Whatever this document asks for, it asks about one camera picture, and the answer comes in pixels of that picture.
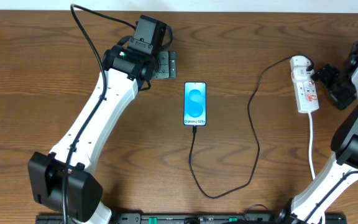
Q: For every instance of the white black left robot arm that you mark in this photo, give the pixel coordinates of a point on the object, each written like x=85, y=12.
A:
x=63, y=180

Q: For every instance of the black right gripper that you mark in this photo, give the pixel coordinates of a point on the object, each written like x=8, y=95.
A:
x=327, y=74

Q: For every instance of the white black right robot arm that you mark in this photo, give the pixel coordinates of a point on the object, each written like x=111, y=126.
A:
x=341, y=170

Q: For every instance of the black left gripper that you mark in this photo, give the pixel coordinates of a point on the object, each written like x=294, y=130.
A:
x=169, y=65

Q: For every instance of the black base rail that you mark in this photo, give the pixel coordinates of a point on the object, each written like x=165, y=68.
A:
x=136, y=218

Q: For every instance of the white power strip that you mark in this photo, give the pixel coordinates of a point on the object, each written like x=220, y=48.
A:
x=304, y=87

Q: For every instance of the blue Galaxy smartphone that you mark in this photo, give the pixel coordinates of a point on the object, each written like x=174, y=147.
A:
x=194, y=104

